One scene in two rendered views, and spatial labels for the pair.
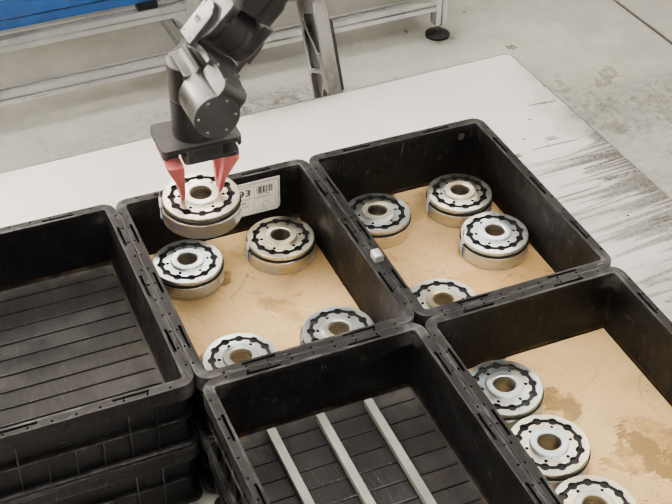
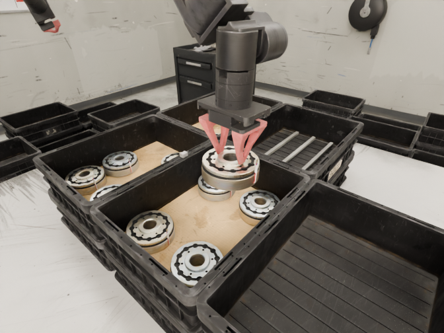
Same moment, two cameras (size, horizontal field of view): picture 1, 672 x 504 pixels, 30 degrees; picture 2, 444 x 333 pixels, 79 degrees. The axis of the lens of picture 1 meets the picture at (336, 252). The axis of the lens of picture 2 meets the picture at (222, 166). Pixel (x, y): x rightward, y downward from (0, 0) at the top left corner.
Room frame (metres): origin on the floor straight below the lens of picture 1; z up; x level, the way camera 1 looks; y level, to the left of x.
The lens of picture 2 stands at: (1.51, 0.53, 1.30)
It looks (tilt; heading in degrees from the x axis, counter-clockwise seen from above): 33 degrees down; 244
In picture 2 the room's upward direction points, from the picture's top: straight up
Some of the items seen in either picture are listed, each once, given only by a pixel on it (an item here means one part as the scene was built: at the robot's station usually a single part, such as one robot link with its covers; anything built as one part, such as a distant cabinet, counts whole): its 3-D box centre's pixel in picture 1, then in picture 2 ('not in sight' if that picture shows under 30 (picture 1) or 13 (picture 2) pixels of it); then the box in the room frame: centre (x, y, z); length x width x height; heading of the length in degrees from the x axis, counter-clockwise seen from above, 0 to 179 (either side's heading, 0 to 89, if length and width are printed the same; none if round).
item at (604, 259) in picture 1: (452, 213); (130, 150); (1.45, -0.17, 0.92); 0.40 x 0.30 x 0.02; 23
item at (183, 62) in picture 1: (192, 78); (238, 48); (1.31, 0.18, 1.23); 0.07 x 0.06 x 0.07; 24
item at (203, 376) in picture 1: (257, 263); (208, 195); (1.33, 0.11, 0.92); 0.40 x 0.30 x 0.02; 23
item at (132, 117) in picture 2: not in sight; (130, 139); (1.33, -1.36, 0.37); 0.40 x 0.30 x 0.45; 25
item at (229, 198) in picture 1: (201, 196); (230, 160); (1.32, 0.18, 1.04); 0.10 x 0.10 x 0.01
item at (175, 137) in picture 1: (194, 118); (234, 92); (1.31, 0.18, 1.17); 0.10 x 0.07 x 0.07; 112
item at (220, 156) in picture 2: (201, 193); (230, 158); (1.32, 0.18, 1.05); 0.05 x 0.05 x 0.01
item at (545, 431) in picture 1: (549, 442); not in sight; (1.06, -0.26, 0.86); 0.05 x 0.05 x 0.01
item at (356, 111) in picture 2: not in sight; (327, 125); (-0.16, -0.89, 0.37); 0.40 x 0.30 x 0.45; 115
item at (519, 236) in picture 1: (494, 233); (119, 159); (1.48, -0.24, 0.86); 0.10 x 0.10 x 0.01
